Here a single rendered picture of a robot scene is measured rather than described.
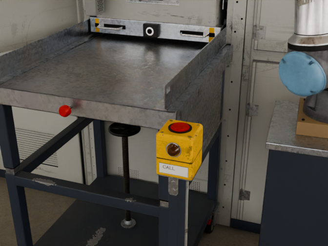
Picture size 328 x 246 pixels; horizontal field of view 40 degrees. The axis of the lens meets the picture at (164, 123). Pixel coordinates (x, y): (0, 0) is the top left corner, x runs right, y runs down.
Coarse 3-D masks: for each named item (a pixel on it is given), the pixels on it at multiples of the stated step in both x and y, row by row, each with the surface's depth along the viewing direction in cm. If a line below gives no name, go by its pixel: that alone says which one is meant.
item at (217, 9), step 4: (216, 0) 164; (220, 0) 169; (216, 4) 164; (220, 4) 170; (216, 8) 165; (220, 8) 171; (216, 12) 166; (220, 12) 172; (224, 12) 178; (216, 16) 167; (220, 16) 173; (224, 16) 179; (216, 20) 168; (220, 20) 174; (216, 24) 169; (220, 24) 175
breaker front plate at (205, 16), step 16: (112, 0) 177; (128, 0) 174; (144, 0) 172; (160, 0) 170; (176, 0) 168; (192, 0) 166; (208, 0) 164; (112, 16) 180; (128, 16) 177; (144, 16) 175; (160, 16) 173; (176, 16) 170; (192, 16) 168; (208, 16) 166
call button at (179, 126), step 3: (174, 123) 94; (177, 123) 94; (180, 123) 94; (183, 123) 94; (186, 123) 94; (171, 126) 94; (174, 126) 93; (177, 126) 93; (180, 126) 93; (183, 126) 93; (186, 126) 93; (189, 126) 94; (174, 129) 93; (177, 129) 92; (180, 129) 92; (183, 129) 92; (186, 129) 93
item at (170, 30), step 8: (96, 16) 183; (96, 24) 182; (104, 24) 181; (112, 24) 180; (120, 24) 179; (128, 24) 177; (136, 24) 176; (160, 24) 173; (168, 24) 172; (176, 24) 171; (184, 24) 170; (104, 32) 182; (112, 32) 181; (120, 32) 180; (128, 32) 179; (136, 32) 178; (160, 32) 174; (168, 32) 173; (176, 32) 172; (184, 32) 171; (192, 32) 170; (200, 32) 169; (216, 32) 166; (184, 40) 172; (192, 40) 171; (200, 40) 170
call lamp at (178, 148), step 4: (168, 144) 91; (172, 144) 91; (176, 144) 91; (168, 148) 91; (172, 148) 90; (176, 148) 90; (180, 148) 91; (168, 152) 91; (172, 152) 90; (176, 152) 90; (180, 152) 91; (172, 156) 91; (176, 156) 92
